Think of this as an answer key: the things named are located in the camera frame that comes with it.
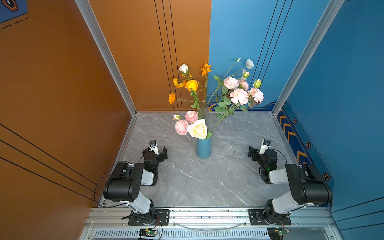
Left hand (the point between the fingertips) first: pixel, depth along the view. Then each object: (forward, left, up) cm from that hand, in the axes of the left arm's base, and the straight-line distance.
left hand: (156, 145), depth 93 cm
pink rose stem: (-7, -18, +28) cm, 35 cm away
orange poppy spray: (+25, -14, +28) cm, 40 cm away
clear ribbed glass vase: (+23, -30, +7) cm, 38 cm away
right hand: (0, -63, -1) cm, 63 cm away
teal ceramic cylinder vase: (-4, -30, +5) cm, 30 cm away
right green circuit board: (-43, -64, -7) cm, 78 cm away
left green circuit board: (-44, -3, -7) cm, 45 cm away
